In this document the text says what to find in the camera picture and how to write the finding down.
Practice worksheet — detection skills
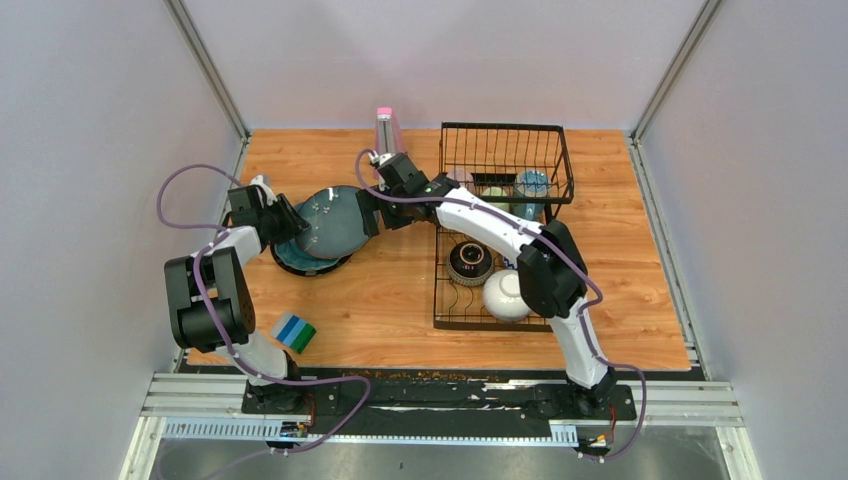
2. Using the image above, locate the dark blue floral plate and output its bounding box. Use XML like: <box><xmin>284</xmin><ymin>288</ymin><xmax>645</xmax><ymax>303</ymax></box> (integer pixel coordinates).
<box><xmin>295</xmin><ymin>185</ymin><xmax>370</xmax><ymax>259</ymax></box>

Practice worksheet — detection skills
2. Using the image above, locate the pink metronome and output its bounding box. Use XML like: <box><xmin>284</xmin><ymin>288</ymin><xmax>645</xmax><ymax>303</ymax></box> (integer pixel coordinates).
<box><xmin>374</xmin><ymin>107</ymin><xmax>407</xmax><ymax>154</ymax></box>

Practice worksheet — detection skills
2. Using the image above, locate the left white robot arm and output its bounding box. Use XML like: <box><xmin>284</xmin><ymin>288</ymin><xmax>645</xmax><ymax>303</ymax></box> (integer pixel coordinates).
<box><xmin>164</xmin><ymin>176</ymin><xmax>310</xmax><ymax>413</ymax></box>

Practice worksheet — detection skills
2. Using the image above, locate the blue green striped block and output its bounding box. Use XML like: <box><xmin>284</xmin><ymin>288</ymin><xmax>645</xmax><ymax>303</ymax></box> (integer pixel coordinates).
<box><xmin>270</xmin><ymin>312</ymin><xmax>317</xmax><ymax>354</ymax></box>

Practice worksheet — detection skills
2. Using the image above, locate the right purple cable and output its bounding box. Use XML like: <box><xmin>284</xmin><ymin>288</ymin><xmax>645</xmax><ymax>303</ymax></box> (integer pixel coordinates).
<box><xmin>354</xmin><ymin>148</ymin><xmax>648</xmax><ymax>463</ymax></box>

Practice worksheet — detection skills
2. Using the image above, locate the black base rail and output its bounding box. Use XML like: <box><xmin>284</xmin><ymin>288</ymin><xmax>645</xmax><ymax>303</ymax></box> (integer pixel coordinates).
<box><xmin>236</xmin><ymin>367</ymin><xmax>640</xmax><ymax>438</ymax></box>

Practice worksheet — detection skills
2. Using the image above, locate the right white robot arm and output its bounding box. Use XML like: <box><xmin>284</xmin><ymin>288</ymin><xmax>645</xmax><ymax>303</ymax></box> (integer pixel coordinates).
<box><xmin>354</xmin><ymin>149</ymin><xmax>616</xmax><ymax>418</ymax></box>

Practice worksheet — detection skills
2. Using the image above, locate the blue mug yellow inside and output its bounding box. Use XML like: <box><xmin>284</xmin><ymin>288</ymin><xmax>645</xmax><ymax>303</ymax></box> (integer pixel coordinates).
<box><xmin>511</xmin><ymin>170</ymin><xmax>550</xmax><ymax>221</ymax></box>

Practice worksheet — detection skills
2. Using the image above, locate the black gold patterned bowl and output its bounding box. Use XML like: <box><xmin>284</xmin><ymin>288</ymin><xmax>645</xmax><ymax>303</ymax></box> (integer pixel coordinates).
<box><xmin>446</xmin><ymin>240</ymin><xmax>494</xmax><ymax>287</ymax></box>

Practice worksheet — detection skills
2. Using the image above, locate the teal middle plate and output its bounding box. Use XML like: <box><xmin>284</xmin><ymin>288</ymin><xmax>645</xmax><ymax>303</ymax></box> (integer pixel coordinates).
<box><xmin>271</xmin><ymin>202</ymin><xmax>352</xmax><ymax>277</ymax></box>

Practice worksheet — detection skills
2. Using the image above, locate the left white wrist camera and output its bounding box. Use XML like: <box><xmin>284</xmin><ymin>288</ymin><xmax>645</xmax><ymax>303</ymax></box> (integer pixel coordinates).
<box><xmin>250</xmin><ymin>174</ymin><xmax>277</xmax><ymax>205</ymax></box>

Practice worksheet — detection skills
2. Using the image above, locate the black bottom plate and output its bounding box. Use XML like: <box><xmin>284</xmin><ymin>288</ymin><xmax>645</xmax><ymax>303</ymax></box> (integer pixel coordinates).
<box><xmin>271</xmin><ymin>240</ymin><xmax>351</xmax><ymax>277</ymax></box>

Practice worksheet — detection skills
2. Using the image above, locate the pink mug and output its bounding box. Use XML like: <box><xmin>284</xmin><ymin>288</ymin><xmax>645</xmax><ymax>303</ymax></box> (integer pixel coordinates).
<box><xmin>447</xmin><ymin>168</ymin><xmax>475</xmax><ymax>191</ymax></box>

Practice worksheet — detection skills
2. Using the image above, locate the green handled cream mug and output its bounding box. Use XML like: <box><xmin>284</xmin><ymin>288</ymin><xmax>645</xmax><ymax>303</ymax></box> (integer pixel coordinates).
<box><xmin>480</xmin><ymin>186</ymin><xmax>511</xmax><ymax>213</ymax></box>

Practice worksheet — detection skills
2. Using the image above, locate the white patterned bowl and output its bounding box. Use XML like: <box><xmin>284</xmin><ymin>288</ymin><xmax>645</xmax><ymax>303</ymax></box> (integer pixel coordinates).
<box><xmin>483</xmin><ymin>269</ymin><xmax>531</xmax><ymax>323</ymax></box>

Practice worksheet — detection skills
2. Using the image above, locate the black wire dish rack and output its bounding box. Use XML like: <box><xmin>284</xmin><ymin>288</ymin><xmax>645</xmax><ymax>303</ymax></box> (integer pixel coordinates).
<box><xmin>433</xmin><ymin>122</ymin><xmax>575</xmax><ymax>332</ymax></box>

